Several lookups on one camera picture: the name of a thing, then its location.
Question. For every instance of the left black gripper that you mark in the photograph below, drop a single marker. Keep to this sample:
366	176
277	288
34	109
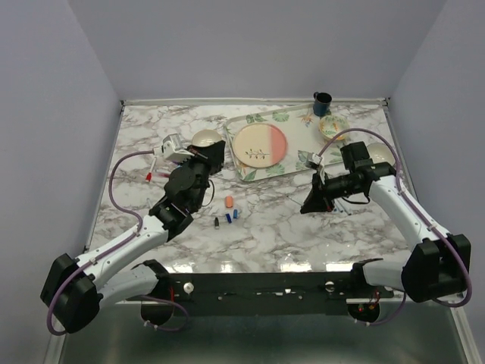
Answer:
212	156

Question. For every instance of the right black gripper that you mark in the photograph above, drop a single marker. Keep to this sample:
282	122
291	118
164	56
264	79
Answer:
320	197

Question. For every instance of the blue acrylic marker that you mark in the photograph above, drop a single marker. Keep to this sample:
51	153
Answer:
339	206

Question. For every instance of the orange highlighter cap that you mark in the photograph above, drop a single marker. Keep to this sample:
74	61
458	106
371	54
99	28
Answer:
229	202

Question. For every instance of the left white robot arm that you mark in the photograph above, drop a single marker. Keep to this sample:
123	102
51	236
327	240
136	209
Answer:
77	288

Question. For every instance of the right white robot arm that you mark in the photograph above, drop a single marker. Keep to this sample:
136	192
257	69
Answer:
439	262

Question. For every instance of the white bowl blue stripes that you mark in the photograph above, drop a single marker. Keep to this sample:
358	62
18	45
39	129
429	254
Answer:
205	138

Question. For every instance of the cream and pink plate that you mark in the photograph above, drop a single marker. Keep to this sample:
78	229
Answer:
260	145

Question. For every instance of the floral rectangular serving tray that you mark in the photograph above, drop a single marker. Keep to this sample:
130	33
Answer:
301	128

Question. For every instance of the red cap whiteboard marker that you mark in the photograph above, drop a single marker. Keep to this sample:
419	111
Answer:
148	177

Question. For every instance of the floral yellow rimmed bowl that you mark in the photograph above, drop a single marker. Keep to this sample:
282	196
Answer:
331	125

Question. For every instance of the teal rimmed white bowl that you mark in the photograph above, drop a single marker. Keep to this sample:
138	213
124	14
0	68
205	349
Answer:
380	152

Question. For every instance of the dark blue mug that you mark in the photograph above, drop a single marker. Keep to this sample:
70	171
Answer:
322	102

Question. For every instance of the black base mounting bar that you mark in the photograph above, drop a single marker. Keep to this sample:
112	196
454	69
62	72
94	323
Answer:
278	293

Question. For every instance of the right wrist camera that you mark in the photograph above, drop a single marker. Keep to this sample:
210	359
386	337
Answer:
314	161

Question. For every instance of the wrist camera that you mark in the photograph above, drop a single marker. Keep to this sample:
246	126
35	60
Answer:
314	161
172	149

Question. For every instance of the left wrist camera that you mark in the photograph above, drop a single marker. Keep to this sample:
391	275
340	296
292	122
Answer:
172	149

